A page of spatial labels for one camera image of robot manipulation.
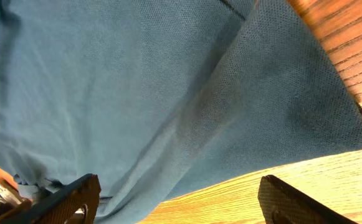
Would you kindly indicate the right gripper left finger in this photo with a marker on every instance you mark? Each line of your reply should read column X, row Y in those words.
column 75, row 203

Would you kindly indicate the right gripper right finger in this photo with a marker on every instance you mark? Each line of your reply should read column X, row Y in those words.
column 283, row 204

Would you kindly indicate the dark blue t-shirt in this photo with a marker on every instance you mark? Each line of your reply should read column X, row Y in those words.
column 162, row 98

